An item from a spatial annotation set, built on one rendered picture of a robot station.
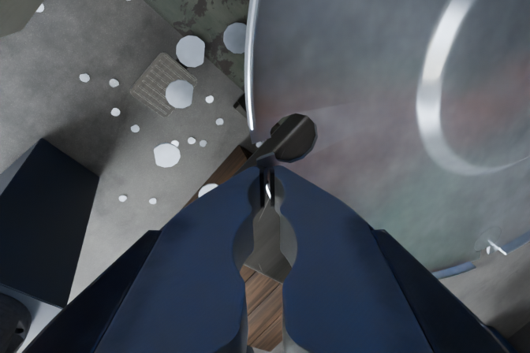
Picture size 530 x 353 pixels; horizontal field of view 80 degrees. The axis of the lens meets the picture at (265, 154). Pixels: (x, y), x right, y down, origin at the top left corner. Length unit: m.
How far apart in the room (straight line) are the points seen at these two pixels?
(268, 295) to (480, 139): 0.80
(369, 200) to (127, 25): 0.80
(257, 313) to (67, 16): 0.88
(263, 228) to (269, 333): 0.92
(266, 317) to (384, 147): 0.88
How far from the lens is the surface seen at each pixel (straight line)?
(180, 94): 0.26
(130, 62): 0.91
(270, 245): 0.17
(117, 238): 1.17
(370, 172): 0.17
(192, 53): 0.25
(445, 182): 0.21
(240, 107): 0.94
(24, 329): 0.70
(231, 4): 0.26
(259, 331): 1.04
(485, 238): 0.27
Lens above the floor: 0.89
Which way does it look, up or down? 57 degrees down
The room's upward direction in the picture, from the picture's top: 146 degrees clockwise
